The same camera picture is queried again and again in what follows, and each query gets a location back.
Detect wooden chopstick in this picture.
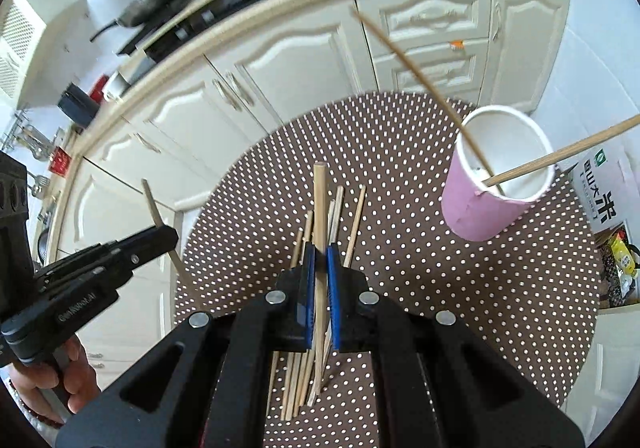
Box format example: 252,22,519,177
343,186,367,268

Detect cream lower kitchen cabinets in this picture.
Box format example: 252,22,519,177
46,0,574,389

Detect person's left hand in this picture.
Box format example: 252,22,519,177
9,335,101,423

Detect red container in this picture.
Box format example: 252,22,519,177
49,147,72,178

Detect brown polka dot tablecloth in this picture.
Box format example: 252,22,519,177
183,92,601,447

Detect black kettle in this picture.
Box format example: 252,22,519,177
58,82,100,129

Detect hanging utensil rack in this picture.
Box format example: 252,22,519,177
1,110,54,162

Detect pink cylindrical cup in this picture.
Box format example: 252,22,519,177
441,104,558,243

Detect black gas stove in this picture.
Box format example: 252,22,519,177
116,0,262,62

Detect cardboard box with groceries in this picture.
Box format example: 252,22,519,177
596,223,639,310

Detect white rice bag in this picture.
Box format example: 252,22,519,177
572,141,639,241

